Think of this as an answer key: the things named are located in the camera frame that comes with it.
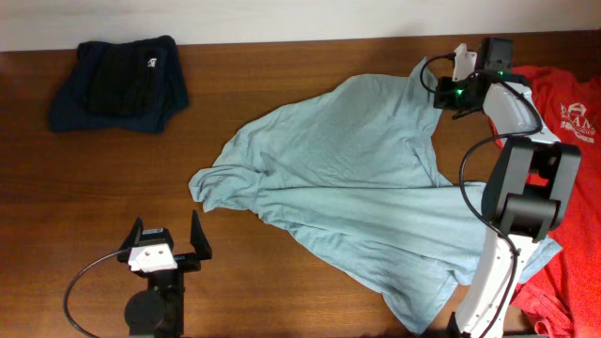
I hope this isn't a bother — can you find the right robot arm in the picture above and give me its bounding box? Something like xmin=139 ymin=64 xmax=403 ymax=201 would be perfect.
xmin=431 ymin=38 xmax=581 ymax=337

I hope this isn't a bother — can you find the red printed t-shirt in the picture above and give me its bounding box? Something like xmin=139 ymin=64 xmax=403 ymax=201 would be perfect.
xmin=512 ymin=66 xmax=600 ymax=337

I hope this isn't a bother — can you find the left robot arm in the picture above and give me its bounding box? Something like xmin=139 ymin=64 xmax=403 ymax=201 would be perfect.
xmin=117 ymin=211 xmax=212 ymax=338

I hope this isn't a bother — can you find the light blue t-shirt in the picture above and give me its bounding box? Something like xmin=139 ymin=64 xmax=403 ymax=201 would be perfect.
xmin=188 ymin=56 xmax=563 ymax=335

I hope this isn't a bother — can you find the black folded garment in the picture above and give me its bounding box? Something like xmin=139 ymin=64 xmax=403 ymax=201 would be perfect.
xmin=88 ymin=44 xmax=167 ymax=118

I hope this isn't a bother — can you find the navy blue folded garment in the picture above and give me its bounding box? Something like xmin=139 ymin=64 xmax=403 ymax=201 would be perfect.
xmin=48 ymin=36 xmax=190 ymax=134

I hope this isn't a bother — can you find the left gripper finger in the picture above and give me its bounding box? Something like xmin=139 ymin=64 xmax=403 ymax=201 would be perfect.
xmin=190 ymin=209 xmax=212 ymax=260
xmin=120 ymin=217 xmax=143 ymax=251

